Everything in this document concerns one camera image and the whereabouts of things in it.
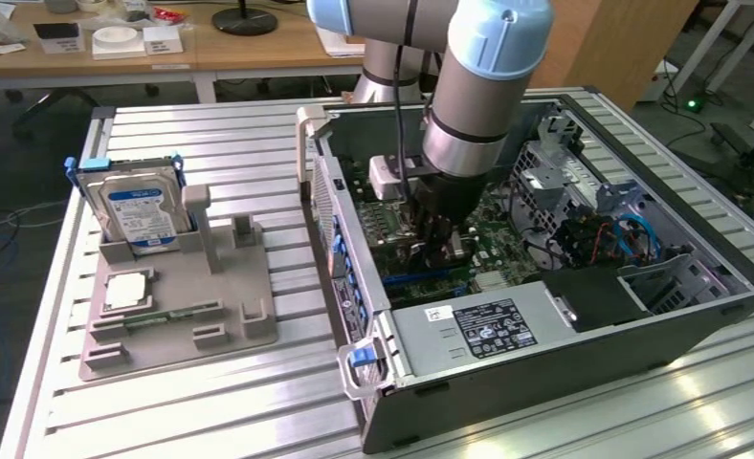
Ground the white round tape dish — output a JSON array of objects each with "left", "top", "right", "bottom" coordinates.
[{"left": 91, "top": 26, "right": 147, "bottom": 61}]

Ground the white box black top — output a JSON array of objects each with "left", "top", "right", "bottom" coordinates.
[{"left": 34, "top": 22, "right": 87, "bottom": 55}]

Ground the white desk frame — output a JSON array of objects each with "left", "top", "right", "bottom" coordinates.
[{"left": 667, "top": 0, "right": 754, "bottom": 130}]

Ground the white paper stack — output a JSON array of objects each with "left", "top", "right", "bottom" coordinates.
[{"left": 316, "top": 27, "right": 366, "bottom": 58}]

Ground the grey plastic parts rack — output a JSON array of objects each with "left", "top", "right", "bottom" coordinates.
[{"left": 79, "top": 185, "right": 282, "bottom": 383}]

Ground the hard disk with blue caddy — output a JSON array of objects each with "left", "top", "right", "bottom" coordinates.
[{"left": 62, "top": 153, "right": 190, "bottom": 255}]

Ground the small white labelled box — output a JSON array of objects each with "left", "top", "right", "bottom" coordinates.
[{"left": 141, "top": 25, "right": 185, "bottom": 55}]

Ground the wooden desk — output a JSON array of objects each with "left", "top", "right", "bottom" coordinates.
[{"left": 0, "top": 0, "right": 544, "bottom": 92}]

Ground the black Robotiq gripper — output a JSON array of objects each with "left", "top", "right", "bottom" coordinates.
[{"left": 410, "top": 172, "right": 487, "bottom": 267}]

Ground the green motherboard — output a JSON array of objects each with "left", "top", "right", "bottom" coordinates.
[{"left": 350, "top": 171, "right": 544, "bottom": 310}]

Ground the black open PC case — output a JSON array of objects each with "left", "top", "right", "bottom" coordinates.
[{"left": 294, "top": 93, "right": 754, "bottom": 455}]

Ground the blue expansion slot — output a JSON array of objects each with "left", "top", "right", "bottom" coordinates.
[{"left": 381, "top": 270, "right": 448, "bottom": 287}]

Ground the black floor stand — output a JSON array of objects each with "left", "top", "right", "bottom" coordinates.
[{"left": 708, "top": 121, "right": 754, "bottom": 168}]

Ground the black office chair base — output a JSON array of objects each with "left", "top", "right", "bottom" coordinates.
[{"left": 6, "top": 86, "right": 102, "bottom": 141}]

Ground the black round lamp base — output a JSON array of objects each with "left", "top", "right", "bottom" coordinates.
[{"left": 210, "top": 0, "right": 280, "bottom": 36}]

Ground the grey power supply unit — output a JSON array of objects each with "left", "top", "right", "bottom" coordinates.
[{"left": 389, "top": 279, "right": 587, "bottom": 377}]

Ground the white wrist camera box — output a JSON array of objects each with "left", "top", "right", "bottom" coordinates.
[{"left": 368, "top": 155, "right": 430, "bottom": 202}]

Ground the silver CPU chip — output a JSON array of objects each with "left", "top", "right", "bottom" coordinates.
[{"left": 103, "top": 274, "right": 153, "bottom": 310}]

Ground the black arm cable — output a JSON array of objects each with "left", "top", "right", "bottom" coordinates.
[{"left": 392, "top": 45, "right": 413, "bottom": 203}]

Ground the metal disk bay cage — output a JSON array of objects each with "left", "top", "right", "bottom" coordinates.
[{"left": 509, "top": 112, "right": 640, "bottom": 212}]

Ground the green RAM stick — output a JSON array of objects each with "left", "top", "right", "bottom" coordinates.
[{"left": 121, "top": 308, "right": 203, "bottom": 329}]

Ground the blue wire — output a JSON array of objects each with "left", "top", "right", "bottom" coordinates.
[{"left": 609, "top": 214, "right": 666, "bottom": 267}]

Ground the wooden cabinet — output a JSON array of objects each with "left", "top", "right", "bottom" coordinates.
[{"left": 529, "top": 0, "right": 702, "bottom": 109}]

